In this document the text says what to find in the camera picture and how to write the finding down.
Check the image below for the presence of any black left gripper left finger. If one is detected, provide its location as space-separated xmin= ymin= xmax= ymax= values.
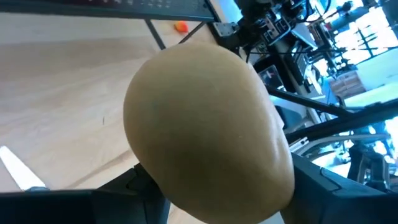
xmin=0 ymin=163 xmax=171 ymax=224

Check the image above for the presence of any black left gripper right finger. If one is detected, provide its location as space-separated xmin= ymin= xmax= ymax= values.
xmin=280 ymin=152 xmax=398 ymax=224

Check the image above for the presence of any small orange pepper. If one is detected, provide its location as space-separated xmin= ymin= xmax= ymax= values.
xmin=174 ymin=20 xmax=190 ymax=34

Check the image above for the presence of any cardboard box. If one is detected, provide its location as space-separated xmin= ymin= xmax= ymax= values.
xmin=329 ymin=71 xmax=368 ymax=99

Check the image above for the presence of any black aluminium rig frame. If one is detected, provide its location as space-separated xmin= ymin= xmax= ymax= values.
xmin=267 ymin=86 xmax=398 ymax=150

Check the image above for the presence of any table knife teal-white handle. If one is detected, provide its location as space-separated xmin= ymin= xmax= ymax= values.
xmin=0 ymin=145 xmax=50 ymax=192

